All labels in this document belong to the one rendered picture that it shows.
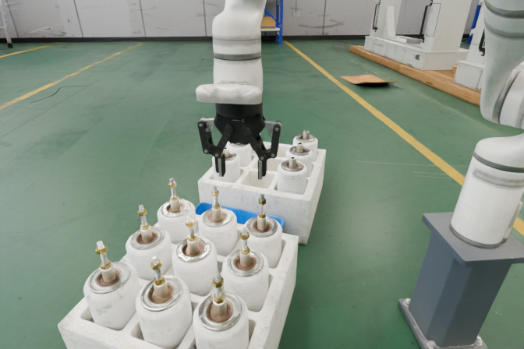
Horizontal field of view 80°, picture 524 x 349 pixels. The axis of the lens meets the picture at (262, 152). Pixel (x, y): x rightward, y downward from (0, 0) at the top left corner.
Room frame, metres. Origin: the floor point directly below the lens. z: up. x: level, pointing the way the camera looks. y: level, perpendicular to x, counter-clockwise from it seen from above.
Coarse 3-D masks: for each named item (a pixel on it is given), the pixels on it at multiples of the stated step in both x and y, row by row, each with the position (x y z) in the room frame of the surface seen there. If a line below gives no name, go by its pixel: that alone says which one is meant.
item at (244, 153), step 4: (228, 144) 1.06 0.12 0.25; (228, 148) 1.04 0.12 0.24; (232, 148) 1.03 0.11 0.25; (236, 148) 1.03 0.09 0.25; (240, 148) 1.03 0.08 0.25; (244, 148) 1.04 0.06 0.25; (248, 148) 1.05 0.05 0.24; (236, 152) 1.03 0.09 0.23; (240, 152) 1.03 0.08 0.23; (244, 152) 1.03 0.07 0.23; (248, 152) 1.05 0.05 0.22; (240, 156) 1.03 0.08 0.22; (244, 156) 1.03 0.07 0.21; (248, 156) 1.05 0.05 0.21; (240, 160) 1.03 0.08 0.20; (244, 160) 1.03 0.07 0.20; (248, 160) 1.05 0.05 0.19; (240, 164) 1.03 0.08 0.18; (244, 164) 1.03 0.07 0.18; (248, 164) 1.04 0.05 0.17
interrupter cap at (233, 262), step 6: (234, 252) 0.50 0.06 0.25; (252, 252) 0.50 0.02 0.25; (258, 252) 0.50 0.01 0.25; (228, 258) 0.48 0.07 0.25; (234, 258) 0.48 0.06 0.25; (252, 258) 0.49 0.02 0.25; (258, 258) 0.48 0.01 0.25; (228, 264) 0.47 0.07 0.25; (234, 264) 0.47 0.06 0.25; (240, 264) 0.47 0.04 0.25; (252, 264) 0.47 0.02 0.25; (258, 264) 0.47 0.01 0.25; (234, 270) 0.45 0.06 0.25; (240, 270) 0.45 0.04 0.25; (246, 270) 0.45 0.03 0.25; (252, 270) 0.45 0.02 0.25; (258, 270) 0.45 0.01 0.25; (240, 276) 0.44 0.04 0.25; (246, 276) 0.44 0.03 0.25
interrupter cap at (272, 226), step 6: (252, 222) 0.60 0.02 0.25; (270, 222) 0.60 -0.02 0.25; (276, 222) 0.60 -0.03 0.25; (252, 228) 0.58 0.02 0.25; (270, 228) 0.58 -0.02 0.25; (276, 228) 0.58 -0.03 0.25; (252, 234) 0.56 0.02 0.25; (258, 234) 0.56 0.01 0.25; (264, 234) 0.56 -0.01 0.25; (270, 234) 0.56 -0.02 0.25
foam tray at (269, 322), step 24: (240, 240) 0.62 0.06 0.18; (288, 240) 0.62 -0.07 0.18; (288, 264) 0.54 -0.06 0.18; (288, 288) 0.53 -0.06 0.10; (72, 312) 0.41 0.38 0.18; (264, 312) 0.41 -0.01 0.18; (72, 336) 0.38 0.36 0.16; (96, 336) 0.36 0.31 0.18; (120, 336) 0.36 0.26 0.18; (192, 336) 0.36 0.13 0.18; (264, 336) 0.37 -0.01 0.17
